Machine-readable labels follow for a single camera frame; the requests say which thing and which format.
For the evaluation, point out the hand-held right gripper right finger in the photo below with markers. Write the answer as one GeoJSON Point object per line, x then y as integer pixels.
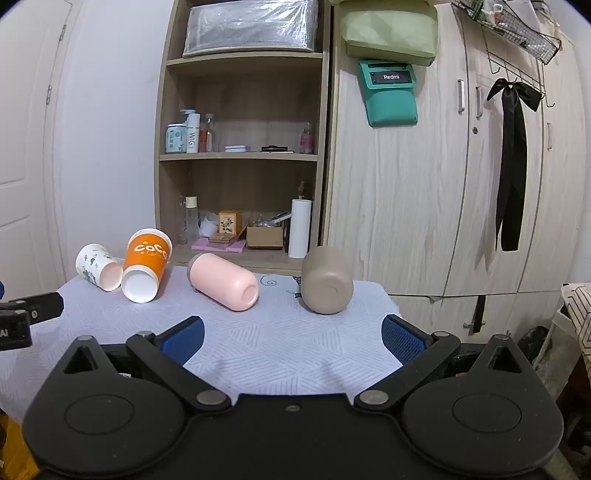
{"type": "Point", "coordinates": [402, 338]}

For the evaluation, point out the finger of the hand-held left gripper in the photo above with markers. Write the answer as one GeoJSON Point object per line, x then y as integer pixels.
{"type": "Point", "coordinates": [41, 305]}

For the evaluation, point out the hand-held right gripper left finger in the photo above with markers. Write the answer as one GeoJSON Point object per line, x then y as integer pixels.
{"type": "Point", "coordinates": [183, 338]}

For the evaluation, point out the white floral paper cup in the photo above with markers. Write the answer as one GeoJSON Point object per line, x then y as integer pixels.
{"type": "Point", "coordinates": [94, 266]}

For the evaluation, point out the pink plastic cup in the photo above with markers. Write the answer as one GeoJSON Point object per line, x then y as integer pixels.
{"type": "Point", "coordinates": [221, 277]}

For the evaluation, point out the orange paper cup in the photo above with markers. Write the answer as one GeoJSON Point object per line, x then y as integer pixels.
{"type": "Point", "coordinates": [147, 258]}

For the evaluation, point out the taupe plastic cup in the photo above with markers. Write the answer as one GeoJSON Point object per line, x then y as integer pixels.
{"type": "Point", "coordinates": [325, 277]}

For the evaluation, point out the white patterned tablecloth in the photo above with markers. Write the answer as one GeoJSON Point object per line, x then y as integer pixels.
{"type": "Point", "coordinates": [277, 341]}

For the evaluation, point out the flat pink box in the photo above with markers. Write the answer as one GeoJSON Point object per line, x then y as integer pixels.
{"type": "Point", "coordinates": [233, 247]}

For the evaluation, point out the small brown flat box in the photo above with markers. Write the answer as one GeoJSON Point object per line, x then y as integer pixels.
{"type": "Point", "coordinates": [221, 237]}

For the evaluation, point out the small white mug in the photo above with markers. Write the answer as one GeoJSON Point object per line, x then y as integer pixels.
{"type": "Point", "coordinates": [208, 226]}

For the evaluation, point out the clear bottle beige cap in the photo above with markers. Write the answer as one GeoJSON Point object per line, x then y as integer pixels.
{"type": "Point", "coordinates": [191, 221]}

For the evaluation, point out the yellow floral box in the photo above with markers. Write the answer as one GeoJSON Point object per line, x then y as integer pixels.
{"type": "Point", "coordinates": [230, 222]}

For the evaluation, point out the brown cardboard box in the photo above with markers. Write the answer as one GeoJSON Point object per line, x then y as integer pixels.
{"type": "Point", "coordinates": [264, 237]}

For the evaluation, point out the wooden wardrobe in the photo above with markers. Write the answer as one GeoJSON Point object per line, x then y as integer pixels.
{"type": "Point", "coordinates": [397, 194]}

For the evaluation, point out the white paper towel roll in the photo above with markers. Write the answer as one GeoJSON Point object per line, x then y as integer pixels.
{"type": "Point", "coordinates": [299, 228]}

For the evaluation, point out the white door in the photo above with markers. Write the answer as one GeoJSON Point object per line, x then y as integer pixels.
{"type": "Point", "coordinates": [27, 138]}

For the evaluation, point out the patterned storage box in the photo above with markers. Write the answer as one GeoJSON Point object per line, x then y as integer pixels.
{"type": "Point", "coordinates": [579, 318]}

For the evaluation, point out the flat white tin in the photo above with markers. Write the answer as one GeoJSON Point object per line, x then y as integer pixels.
{"type": "Point", "coordinates": [237, 148]}

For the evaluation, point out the light blue jar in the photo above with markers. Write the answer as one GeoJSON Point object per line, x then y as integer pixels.
{"type": "Point", "coordinates": [175, 139]}

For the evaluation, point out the clear bottle orange liquid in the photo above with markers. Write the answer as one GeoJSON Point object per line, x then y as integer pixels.
{"type": "Point", "coordinates": [208, 136]}

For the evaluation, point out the white pump bottle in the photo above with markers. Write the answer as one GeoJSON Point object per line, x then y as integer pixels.
{"type": "Point", "coordinates": [191, 134]}

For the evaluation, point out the black ribbon bow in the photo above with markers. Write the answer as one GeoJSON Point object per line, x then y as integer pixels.
{"type": "Point", "coordinates": [512, 161]}

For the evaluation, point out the flat black case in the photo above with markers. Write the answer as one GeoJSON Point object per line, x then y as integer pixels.
{"type": "Point", "coordinates": [277, 149]}

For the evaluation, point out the small pink bottle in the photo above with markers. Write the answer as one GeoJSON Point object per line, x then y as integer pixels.
{"type": "Point", "coordinates": [307, 141]}

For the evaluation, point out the teal fabric pouch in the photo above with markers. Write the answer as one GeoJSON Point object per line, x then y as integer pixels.
{"type": "Point", "coordinates": [392, 104]}

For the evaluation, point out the wooden shelf unit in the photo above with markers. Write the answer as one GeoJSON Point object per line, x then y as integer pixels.
{"type": "Point", "coordinates": [258, 92]}

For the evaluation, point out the light green fabric bag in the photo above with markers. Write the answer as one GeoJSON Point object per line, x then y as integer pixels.
{"type": "Point", "coordinates": [392, 34]}

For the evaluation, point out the clear wrapped storage box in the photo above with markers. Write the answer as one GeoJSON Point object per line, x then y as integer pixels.
{"type": "Point", "coordinates": [251, 25]}

